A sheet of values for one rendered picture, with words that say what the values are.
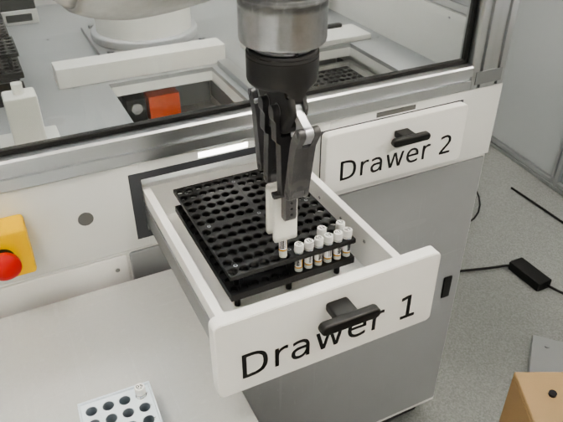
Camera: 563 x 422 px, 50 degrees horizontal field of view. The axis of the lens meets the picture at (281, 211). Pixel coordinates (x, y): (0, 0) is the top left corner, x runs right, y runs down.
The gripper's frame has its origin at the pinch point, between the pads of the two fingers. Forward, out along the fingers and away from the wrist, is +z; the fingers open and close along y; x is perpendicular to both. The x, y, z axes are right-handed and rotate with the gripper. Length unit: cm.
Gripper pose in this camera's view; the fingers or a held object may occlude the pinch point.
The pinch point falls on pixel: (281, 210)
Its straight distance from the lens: 72.5
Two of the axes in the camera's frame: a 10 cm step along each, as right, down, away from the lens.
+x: -9.0, 2.4, -3.7
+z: 0.0, 8.3, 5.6
